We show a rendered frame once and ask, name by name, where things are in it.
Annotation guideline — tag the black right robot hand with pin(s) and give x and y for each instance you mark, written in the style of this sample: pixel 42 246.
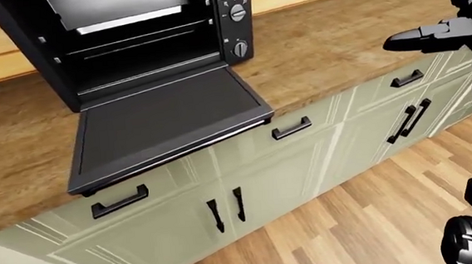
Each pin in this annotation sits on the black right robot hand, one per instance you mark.
pixel 462 33

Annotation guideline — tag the sage green kitchen cabinet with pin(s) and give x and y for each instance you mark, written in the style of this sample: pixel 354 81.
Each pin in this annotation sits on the sage green kitchen cabinet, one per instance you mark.
pixel 152 237

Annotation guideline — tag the black function knob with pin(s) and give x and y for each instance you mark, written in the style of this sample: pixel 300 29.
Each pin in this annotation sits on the black function knob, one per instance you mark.
pixel 238 12

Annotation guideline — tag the black timer knob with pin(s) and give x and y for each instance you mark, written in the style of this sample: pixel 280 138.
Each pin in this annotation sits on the black timer knob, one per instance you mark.
pixel 241 49

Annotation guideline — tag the silver baking tray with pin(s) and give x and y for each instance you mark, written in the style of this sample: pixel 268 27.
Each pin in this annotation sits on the silver baking tray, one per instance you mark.
pixel 128 21

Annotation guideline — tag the black toaster oven door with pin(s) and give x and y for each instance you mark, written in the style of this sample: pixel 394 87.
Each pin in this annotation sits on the black toaster oven door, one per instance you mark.
pixel 164 118

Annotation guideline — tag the black toaster oven body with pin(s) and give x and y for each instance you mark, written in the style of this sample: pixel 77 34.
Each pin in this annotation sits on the black toaster oven body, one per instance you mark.
pixel 17 35

